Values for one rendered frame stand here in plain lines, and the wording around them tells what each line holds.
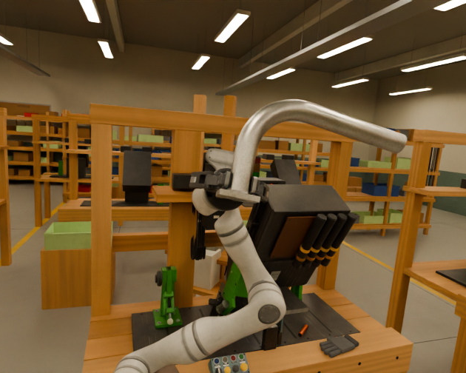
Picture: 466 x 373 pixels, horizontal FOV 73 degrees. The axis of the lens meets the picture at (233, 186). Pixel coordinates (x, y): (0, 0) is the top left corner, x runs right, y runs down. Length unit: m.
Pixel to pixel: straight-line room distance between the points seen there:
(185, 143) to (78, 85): 10.01
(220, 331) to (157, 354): 0.20
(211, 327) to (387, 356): 1.15
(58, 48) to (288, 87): 7.81
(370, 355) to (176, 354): 1.08
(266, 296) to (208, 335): 0.18
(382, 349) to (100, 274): 1.41
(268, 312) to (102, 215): 1.08
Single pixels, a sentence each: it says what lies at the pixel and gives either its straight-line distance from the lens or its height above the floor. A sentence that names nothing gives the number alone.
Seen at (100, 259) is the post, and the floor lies 1.19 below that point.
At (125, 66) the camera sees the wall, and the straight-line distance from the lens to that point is 11.52.
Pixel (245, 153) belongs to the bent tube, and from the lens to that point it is 0.42.
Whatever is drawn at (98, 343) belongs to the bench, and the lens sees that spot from 1.69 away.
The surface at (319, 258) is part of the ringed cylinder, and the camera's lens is 1.46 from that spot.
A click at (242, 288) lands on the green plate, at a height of 1.15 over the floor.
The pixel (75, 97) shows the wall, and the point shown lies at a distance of 11.54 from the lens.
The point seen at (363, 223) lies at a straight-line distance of 7.06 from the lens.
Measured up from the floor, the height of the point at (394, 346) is 0.90.
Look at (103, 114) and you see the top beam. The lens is 1.62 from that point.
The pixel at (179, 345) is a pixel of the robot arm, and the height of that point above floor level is 1.30.
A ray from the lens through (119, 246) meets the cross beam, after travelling 1.81.
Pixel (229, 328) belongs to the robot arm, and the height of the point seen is 1.37.
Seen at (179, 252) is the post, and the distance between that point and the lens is 1.76.
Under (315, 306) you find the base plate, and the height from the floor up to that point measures 0.90.
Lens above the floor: 1.83
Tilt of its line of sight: 9 degrees down
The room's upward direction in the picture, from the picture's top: 4 degrees clockwise
